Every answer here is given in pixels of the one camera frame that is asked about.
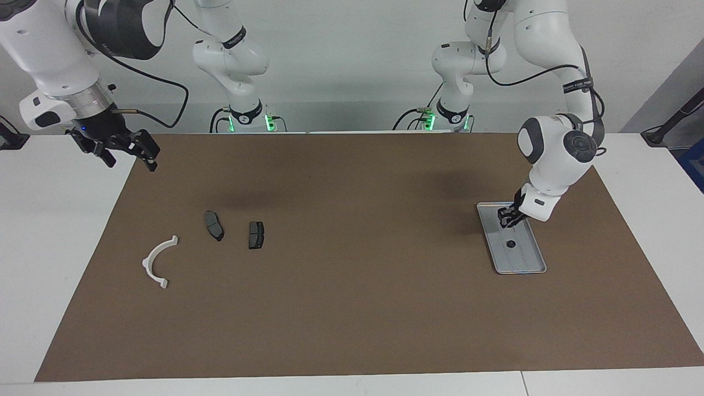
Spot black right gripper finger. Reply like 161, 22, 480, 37
81, 139, 118, 168
134, 130, 161, 173

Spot silver metal tray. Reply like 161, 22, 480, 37
476, 202, 547, 274

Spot curved dark brake pad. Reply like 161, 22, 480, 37
204, 211, 225, 242

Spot black angled stand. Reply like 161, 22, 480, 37
641, 88, 704, 146

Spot brown paper table mat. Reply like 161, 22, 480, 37
34, 132, 704, 383

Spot blue plastic crate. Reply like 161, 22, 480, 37
678, 151, 704, 193

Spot black right base cables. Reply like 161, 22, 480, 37
209, 106, 288, 134

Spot black base cables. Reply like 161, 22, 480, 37
209, 106, 288, 134
392, 82, 474, 133

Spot black desk clamp mount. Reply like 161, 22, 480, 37
0, 115, 31, 150

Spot white semicircular plastic bracket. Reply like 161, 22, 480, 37
141, 235, 180, 290

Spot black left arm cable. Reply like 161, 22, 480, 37
465, 0, 608, 157

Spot black left base cables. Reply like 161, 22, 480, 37
392, 82, 474, 133

